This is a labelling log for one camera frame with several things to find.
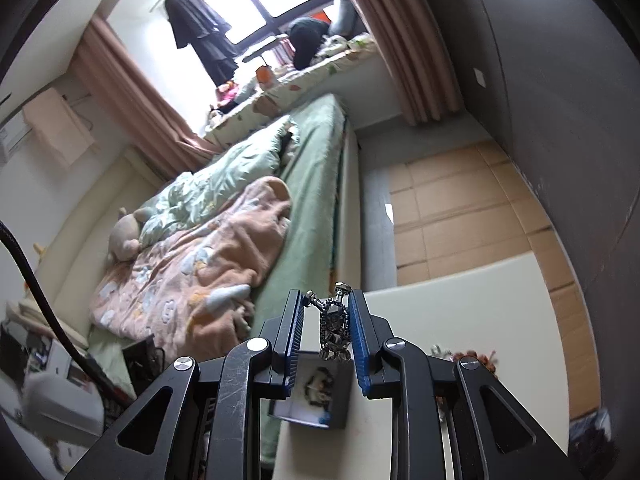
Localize silver robot figure pendant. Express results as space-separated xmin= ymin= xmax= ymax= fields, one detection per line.
xmin=304 ymin=281 xmax=355 ymax=362

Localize black bag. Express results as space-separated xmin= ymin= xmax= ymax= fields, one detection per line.
xmin=289 ymin=17 xmax=330 ymax=70

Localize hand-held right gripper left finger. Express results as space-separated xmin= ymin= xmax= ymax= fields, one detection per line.
xmin=64 ymin=289 xmax=306 ymax=480

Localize white table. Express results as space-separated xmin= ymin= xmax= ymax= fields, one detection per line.
xmin=272 ymin=252 xmax=571 ymax=480

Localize black hanging clothes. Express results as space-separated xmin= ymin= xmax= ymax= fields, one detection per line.
xmin=164 ymin=0 xmax=239 ymax=88

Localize green floral quilt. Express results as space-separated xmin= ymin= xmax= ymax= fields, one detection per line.
xmin=139 ymin=115 xmax=301 ymax=248

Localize beige hanging cloth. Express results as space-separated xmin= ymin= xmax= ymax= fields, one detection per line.
xmin=22 ymin=87 xmax=96 ymax=168

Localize pink curtain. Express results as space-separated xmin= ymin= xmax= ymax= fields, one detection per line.
xmin=70 ymin=15 xmax=221 ymax=181
xmin=327 ymin=0 xmax=463 ymax=127

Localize printed window seat cushion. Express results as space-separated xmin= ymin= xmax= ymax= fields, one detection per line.
xmin=200 ymin=32 xmax=378 ymax=147

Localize beige plush toy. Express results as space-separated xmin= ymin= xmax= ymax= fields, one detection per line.
xmin=106 ymin=207 xmax=151 ymax=262

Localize black cable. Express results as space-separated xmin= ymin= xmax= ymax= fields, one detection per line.
xmin=0 ymin=221 xmax=138 ymax=407

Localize dark blue jewelry box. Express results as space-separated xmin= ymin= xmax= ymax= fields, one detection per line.
xmin=268 ymin=351 xmax=354 ymax=430

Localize white air conditioner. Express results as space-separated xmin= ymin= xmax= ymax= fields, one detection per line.
xmin=0 ymin=91 xmax=38 ymax=165

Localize pink printed fleece blanket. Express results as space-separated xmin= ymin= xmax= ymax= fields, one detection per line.
xmin=89 ymin=176 xmax=292 ymax=356

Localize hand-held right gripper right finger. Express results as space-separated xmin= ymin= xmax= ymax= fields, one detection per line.
xmin=348 ymin=290 xmax=587 ymax=480

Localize grey pillow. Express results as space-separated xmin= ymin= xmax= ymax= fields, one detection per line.
xmin=327 ymin=0 xmax=362 ymax=39

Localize green bed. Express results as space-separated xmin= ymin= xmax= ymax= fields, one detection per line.
xmin=86 ymin=93 xmax=362 ymax=466

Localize white box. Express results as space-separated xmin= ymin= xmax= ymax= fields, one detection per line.
xmin=20 ymin=370 xmax=106 ymax=436

